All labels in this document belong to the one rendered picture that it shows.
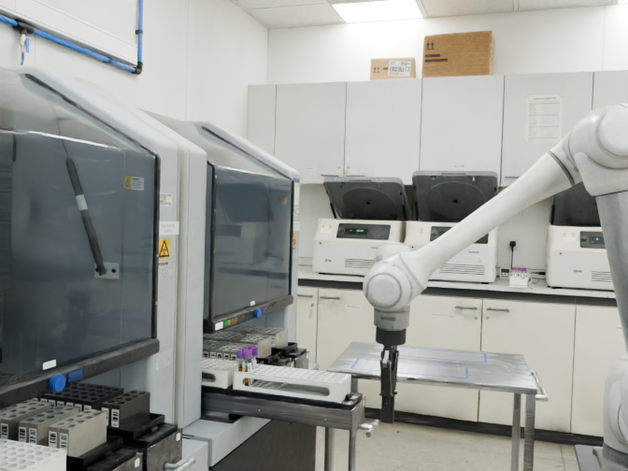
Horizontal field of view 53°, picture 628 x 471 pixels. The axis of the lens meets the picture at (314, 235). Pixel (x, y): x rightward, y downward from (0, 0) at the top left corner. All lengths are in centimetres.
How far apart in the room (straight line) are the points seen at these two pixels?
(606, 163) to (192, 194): 93
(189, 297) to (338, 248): 248
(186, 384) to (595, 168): 106
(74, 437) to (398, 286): 69
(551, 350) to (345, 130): 192
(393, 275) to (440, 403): 271
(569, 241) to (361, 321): 132
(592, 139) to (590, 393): 275
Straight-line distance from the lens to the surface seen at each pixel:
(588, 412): 399
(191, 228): 158
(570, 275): 385
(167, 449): 142
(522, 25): 464
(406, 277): 136
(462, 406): 398
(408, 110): 424
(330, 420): 161
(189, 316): 160
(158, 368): 150
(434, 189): 413
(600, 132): 134
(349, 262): 397
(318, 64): 482
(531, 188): 154
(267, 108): 452
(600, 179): 138
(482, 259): 385
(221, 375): 171
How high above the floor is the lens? 128
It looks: 2 degrees down
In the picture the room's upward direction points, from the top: 2 degrees clockwise
